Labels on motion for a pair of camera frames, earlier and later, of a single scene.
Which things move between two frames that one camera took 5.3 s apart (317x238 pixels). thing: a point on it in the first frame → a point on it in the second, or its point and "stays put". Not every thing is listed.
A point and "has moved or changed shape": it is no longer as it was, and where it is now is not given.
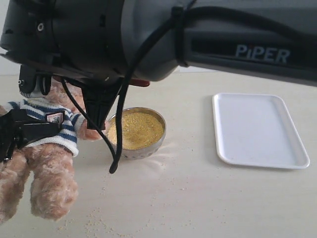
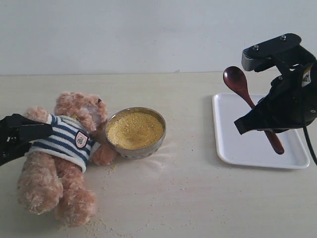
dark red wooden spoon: [139, 83] → [235, 78]
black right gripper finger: [98, 98] → [260, 118]
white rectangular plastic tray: [257, 130] stays put
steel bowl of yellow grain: [143, 130] stays put
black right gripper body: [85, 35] → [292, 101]
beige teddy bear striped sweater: [45, 165] has moved or changed shape
